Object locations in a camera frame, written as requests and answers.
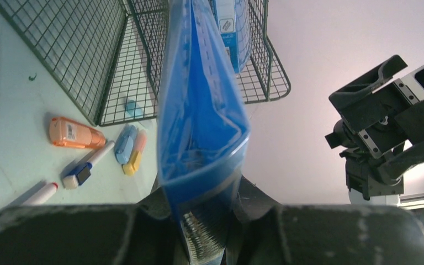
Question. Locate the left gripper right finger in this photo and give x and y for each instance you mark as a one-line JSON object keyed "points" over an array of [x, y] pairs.
{"points": [[264, 231]]}

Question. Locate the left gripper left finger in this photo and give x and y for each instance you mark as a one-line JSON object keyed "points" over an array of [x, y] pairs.
{"points": [[141, 233]]}

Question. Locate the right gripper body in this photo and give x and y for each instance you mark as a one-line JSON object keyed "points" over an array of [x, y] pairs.
{"points": [[381, 118]]}

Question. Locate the blue notebook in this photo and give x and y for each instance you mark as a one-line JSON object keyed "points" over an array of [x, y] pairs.
{"points": [[233, 21], [203, 131]]}

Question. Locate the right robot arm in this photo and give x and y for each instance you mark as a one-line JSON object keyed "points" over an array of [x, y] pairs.
{"points": [[368, 187]]}

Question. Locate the yellow orange highlighter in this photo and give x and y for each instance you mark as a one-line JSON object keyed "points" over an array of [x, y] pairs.
{"points": [[133, 164]]}

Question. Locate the blue cap marker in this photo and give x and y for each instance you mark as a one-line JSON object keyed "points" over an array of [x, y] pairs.
{"points": [[78, 175]]}

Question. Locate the red cap marker bottom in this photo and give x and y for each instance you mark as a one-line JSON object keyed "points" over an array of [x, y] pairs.
{"points": [[42, 195]]}

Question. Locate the light blue highlighter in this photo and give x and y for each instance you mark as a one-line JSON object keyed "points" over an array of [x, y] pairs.
{"points": [[132, 110]]}

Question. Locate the orange highlighter by basket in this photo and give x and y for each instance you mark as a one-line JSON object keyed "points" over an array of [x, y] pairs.
{"points": [[64, 132]]}

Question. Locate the green wire mesh organizer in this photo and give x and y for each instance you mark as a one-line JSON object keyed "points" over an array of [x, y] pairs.
{"points": [[103, 53]]}

